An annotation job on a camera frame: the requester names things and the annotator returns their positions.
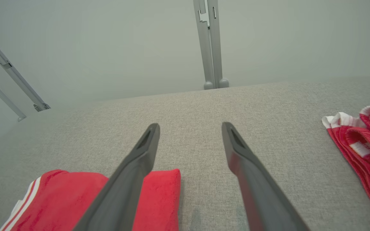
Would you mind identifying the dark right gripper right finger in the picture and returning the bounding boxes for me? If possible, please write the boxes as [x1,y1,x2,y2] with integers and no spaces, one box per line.
[222,122,311,231]

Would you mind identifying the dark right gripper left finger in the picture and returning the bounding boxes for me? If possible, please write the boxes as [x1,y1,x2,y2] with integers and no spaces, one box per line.
[73,123,160,231]

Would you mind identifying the red basketball jersey white trim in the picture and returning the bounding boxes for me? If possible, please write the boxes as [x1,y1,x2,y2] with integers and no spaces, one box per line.
[0,168,181,231]

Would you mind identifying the red shorts with white stripe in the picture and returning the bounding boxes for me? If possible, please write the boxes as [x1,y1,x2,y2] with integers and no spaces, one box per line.
[322,103,370,229]

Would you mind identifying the grey partition post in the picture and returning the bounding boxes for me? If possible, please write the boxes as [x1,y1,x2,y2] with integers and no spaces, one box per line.
[193,0,230,90]

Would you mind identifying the grey metal rail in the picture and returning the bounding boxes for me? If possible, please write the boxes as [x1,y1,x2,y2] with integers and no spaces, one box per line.
[0,25,51,112]
[0,68,27,122]

